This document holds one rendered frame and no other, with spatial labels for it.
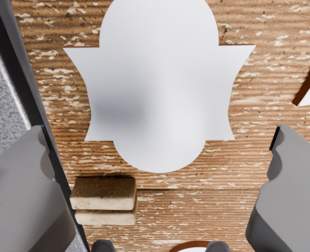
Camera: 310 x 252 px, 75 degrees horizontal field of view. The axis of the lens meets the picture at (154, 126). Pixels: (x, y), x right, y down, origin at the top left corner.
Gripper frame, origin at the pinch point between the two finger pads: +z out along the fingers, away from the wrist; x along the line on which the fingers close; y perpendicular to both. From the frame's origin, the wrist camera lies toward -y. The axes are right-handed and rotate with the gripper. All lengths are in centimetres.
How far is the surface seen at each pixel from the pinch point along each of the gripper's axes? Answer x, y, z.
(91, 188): -6.3, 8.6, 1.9
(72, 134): -7.6, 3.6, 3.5
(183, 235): 3.0, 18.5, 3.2
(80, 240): -11.5, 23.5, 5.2
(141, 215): -2.0, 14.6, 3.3
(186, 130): 2.2, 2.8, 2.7
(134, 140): -2.1, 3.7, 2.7
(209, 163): 4.8, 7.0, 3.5
